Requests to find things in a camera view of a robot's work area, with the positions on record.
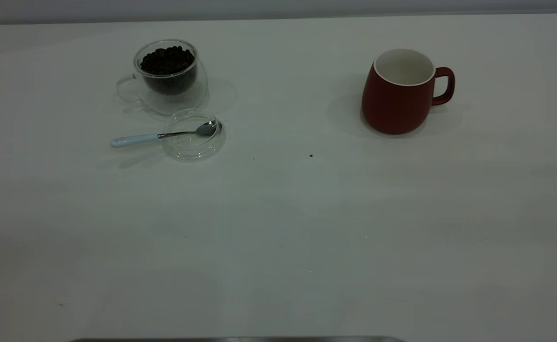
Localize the red ceramic mug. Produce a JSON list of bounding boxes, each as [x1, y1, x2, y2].
[[361, 48, 455, 135]]

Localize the spoon with pale blue handle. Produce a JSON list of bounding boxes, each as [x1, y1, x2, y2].
[[111, 121, 218, 148]]

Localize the clear glass lid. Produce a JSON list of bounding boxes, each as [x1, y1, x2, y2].
[[162, 108, 227, 161]]

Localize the clear glass cup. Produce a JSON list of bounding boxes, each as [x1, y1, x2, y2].
[[116, 39, 208, 116]]

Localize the dark coffee beans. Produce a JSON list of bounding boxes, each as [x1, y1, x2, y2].
[[140, 46, 196, 94]]

